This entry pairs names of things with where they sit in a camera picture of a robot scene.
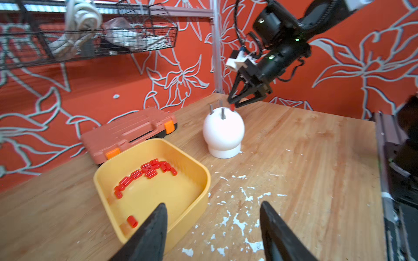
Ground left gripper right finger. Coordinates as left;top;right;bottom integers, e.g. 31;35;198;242
260;201;317;261

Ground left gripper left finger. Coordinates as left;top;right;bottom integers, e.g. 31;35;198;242
110;203;168;261

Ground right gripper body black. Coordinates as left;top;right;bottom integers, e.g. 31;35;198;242
239;62;272;93

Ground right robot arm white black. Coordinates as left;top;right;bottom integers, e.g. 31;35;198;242
226;1;371;108

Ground metal screw front left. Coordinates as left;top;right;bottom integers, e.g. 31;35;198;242
221;107;226;120

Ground white dome screw fixture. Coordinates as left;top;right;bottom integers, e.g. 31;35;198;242
202;107;245;159

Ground red sleeves pile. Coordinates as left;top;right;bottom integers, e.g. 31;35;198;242
114;158;178;199

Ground red sleeve lone in tray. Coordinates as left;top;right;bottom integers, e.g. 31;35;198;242
127;215;138;228

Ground yellow plastic tray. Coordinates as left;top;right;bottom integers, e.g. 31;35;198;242
94;139;211;253

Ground orange tool case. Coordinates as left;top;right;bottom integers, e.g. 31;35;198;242
81;108;177;165

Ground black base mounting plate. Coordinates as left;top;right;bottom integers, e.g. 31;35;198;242
373;95;418;261

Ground white coiled cable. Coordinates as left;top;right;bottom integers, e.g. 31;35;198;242
48;0;103;61

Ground black wire wall basket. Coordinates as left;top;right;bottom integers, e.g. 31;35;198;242
1;1;178;70

